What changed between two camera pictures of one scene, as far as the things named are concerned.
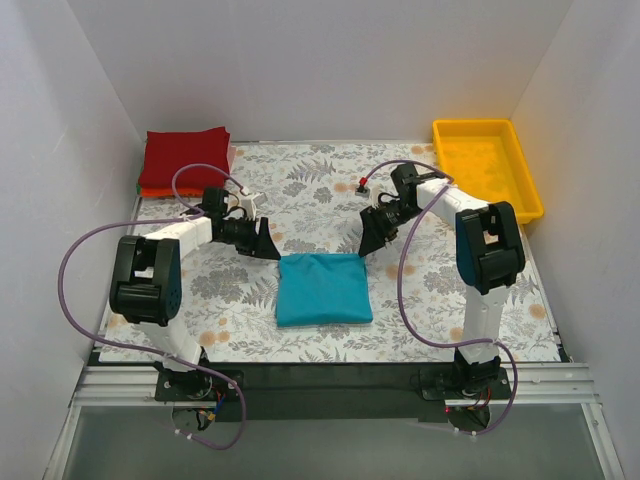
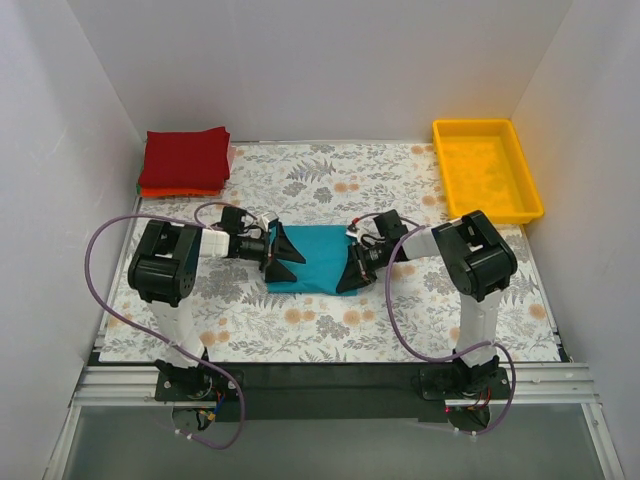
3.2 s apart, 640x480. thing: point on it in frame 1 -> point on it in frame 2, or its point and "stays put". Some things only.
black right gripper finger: [373, 236] -> [355, 276]
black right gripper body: [378, 227] -> [358, 263]
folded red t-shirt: [164, 152] stays put
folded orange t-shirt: [169, 192] stays put
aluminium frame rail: [526, 384] stays put
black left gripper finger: [265, 246] -> [283, 248]
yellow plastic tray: [485, 159] stays put
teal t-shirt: [323, 289] -> [326, 250]
